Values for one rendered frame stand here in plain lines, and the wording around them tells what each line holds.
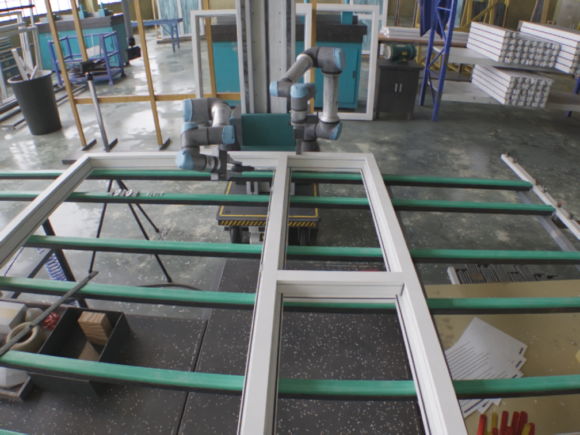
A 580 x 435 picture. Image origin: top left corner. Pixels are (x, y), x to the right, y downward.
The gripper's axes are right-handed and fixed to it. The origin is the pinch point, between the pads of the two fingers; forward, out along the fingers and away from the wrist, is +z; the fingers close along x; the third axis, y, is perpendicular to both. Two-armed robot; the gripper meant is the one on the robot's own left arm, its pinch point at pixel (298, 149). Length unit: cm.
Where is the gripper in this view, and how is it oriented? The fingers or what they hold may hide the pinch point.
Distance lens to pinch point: 179.8
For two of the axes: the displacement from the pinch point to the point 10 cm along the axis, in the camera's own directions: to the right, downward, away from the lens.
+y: -10.0, -0.2, 0.3
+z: 0.0, 8.3, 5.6
